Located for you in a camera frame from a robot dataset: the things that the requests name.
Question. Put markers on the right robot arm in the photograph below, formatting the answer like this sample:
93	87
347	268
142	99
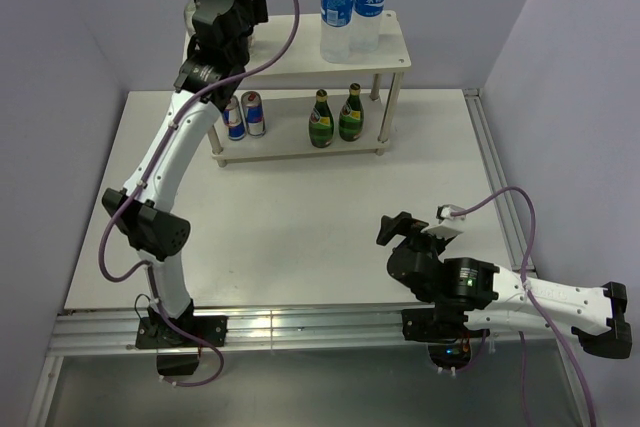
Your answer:
464	297

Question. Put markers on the red bull can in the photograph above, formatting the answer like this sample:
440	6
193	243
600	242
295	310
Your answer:
233	120
251	103

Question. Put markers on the right red bull can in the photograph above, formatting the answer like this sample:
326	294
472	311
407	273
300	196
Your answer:
251	103

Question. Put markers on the beige two-tier shelf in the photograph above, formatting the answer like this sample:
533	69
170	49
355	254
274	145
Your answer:
298	75

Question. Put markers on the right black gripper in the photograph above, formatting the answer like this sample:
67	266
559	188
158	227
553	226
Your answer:
403	224

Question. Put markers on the left red bull can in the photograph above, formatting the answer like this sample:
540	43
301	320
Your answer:
233	120

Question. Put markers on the aluminium frame rail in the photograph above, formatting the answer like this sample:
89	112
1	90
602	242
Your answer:
442	144

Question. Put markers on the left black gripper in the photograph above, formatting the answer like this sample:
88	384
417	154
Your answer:
256	5

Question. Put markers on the green glass bottle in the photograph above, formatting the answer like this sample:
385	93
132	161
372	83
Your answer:
351	118
321	122

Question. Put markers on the blue label water bottle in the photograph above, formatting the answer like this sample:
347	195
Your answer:
366	20
335	30

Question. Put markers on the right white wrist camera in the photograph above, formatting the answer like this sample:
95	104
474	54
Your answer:
450	222

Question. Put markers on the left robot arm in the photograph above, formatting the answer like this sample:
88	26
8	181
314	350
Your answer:
143	233

